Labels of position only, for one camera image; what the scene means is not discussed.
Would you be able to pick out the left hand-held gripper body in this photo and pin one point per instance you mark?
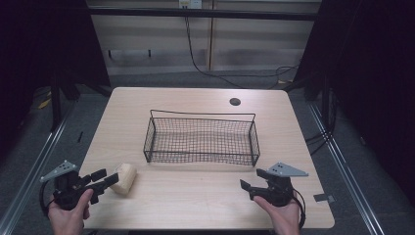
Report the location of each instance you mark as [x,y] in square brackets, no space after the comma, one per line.
[67,191]

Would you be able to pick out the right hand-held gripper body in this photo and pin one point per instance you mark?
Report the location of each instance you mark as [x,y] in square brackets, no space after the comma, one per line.
[277,192]

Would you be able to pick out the beige bread roll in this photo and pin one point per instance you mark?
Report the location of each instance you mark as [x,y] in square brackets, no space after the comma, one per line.
[125,178]

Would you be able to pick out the person's right hand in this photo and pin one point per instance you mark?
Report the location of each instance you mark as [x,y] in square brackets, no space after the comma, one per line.
[284,218]

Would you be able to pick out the person's left hand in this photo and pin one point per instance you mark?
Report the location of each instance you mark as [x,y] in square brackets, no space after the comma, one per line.
[68,220]

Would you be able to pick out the small black floor object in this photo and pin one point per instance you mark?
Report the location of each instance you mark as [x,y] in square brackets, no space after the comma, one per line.
[80,137]

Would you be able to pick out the grey tape piece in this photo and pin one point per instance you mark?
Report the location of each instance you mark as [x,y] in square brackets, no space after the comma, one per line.
[324,197]

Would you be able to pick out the black metal stand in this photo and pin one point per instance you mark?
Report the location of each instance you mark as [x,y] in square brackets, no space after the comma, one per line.
[56,104]

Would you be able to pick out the yellow floor tape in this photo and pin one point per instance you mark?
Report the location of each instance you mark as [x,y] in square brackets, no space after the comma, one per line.
[45,103]

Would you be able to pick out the black curtain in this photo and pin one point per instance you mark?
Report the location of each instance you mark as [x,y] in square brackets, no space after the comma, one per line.
[375,81]
[39,42]

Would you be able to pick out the metal floor rail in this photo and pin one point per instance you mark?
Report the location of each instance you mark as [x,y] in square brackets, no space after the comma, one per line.
[36,163]
[342,169]

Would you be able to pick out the black horizontal frame bar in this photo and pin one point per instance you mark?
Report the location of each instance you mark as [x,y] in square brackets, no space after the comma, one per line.
[202,13]

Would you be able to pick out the white wall power outlet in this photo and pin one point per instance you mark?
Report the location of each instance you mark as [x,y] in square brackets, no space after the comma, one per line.
[190,4]

